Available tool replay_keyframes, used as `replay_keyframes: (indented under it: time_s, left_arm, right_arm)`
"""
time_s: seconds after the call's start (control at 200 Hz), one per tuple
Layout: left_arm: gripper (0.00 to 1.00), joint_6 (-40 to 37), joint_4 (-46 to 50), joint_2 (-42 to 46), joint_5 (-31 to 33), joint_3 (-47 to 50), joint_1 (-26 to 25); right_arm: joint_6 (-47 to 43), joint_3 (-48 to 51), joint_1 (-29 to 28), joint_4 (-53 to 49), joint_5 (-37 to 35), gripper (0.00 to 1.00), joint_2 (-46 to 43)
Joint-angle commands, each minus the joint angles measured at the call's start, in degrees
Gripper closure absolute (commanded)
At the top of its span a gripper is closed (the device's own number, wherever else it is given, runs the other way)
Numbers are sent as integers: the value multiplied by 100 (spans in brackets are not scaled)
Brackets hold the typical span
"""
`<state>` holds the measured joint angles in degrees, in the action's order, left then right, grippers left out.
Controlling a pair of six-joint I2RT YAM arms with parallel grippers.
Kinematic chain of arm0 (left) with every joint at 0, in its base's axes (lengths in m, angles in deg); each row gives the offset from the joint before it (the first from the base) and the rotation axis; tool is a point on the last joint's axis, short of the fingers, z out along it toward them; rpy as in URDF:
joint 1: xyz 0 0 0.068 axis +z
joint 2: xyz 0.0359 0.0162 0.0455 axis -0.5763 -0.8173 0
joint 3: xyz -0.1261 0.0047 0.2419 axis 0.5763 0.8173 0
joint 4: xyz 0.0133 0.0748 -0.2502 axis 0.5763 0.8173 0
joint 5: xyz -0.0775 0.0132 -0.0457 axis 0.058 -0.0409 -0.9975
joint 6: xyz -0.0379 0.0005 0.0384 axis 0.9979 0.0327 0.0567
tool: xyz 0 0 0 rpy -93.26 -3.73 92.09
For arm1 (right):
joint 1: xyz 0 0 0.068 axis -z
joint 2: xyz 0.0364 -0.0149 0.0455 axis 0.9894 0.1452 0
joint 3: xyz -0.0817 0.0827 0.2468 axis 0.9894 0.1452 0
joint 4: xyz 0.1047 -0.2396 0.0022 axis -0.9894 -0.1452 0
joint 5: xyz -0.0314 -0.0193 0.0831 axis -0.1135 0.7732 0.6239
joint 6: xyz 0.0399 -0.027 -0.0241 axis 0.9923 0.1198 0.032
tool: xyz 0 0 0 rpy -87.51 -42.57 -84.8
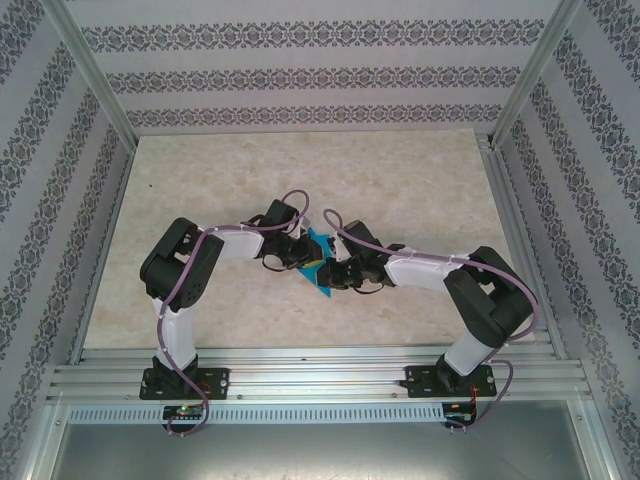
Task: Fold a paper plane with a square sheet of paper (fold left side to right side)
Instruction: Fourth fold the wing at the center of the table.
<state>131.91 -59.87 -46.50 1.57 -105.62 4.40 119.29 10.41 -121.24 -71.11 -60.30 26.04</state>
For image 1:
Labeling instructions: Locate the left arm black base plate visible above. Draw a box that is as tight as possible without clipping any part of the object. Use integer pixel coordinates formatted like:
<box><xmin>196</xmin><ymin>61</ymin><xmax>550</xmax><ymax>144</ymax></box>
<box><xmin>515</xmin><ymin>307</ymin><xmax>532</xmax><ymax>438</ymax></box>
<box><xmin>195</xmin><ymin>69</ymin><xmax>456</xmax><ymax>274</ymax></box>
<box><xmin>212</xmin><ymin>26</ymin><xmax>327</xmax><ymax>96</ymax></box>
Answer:
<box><xmin>139</xmin><ymin>367</ymin><xmax>231</xmax><ymax>401</ymax></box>

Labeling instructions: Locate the slotted grey cable duct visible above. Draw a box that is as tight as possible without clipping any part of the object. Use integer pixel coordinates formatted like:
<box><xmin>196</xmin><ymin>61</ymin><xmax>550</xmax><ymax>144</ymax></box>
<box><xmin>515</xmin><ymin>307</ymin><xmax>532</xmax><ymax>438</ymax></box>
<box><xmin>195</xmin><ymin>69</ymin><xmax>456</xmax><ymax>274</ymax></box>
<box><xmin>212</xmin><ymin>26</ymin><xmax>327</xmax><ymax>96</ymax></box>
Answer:
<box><xmin>67</xmin><ymin>403</ymin><xmax>446</xmax><ymax>425</ymax></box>

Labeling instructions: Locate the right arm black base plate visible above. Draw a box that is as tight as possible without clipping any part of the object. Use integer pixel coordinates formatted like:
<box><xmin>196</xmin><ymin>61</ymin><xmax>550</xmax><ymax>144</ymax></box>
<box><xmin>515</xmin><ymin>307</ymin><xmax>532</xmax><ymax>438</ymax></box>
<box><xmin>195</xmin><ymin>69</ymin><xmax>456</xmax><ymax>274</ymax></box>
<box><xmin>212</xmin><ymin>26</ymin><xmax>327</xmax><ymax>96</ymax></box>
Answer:
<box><xmin>404</xmin><ymin>364</ymin><xmax>499</xmax><ymax>400</ymax></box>

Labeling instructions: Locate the grey metal panel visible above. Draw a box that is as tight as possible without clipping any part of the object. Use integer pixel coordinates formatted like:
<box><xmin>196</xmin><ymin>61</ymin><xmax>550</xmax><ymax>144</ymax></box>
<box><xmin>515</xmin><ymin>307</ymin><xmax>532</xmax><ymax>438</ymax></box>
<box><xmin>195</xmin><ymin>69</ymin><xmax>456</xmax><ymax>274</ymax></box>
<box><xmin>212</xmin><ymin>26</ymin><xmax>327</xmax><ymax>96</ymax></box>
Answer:
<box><xmin>47</xmin><ymin>422</ymin><xmax>609</xmax><ymax>480</ymax></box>

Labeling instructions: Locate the aluminium frame post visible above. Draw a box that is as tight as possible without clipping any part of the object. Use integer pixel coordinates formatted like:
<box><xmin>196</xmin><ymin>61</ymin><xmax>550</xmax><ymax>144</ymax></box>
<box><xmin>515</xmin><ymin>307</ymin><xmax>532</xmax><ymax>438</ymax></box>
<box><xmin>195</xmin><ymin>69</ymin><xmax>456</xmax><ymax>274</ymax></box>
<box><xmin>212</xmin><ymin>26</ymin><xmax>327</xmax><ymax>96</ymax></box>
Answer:
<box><xmin>490</xmin><ymin>0</ymin><xmax>586</xmax><ymax>149</ymax></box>
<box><xmin>43</xmin><ymin>0</ymin><xmax>140</xmax><ymax>147</ymax></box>

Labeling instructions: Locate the aluminium mounting rail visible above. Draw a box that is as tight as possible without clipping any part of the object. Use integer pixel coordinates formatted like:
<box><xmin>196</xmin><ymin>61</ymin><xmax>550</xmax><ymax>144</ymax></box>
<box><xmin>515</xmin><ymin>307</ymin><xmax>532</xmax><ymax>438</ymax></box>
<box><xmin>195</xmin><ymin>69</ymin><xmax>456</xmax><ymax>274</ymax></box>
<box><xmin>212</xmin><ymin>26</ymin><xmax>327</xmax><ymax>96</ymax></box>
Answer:
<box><xmin>47</xmin><ymin>347</ymin><xmax>594</xmax><ymax>403</ymax></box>

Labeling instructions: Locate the aluminium side rail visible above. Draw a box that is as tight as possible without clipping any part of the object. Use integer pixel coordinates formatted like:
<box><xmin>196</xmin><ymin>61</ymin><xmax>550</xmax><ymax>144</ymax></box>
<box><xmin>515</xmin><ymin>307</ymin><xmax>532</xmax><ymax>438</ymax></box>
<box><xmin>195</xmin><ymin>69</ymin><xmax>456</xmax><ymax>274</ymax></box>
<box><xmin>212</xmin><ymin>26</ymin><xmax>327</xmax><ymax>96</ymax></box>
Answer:
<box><xmin>478</xmin><ymin>133</ymin><xmax>567</xmax><ymax>360</ymax></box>
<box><xmin>69</xmin><ymin>142</ymin><xmax>136</xmax><ymax>364</ymax></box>

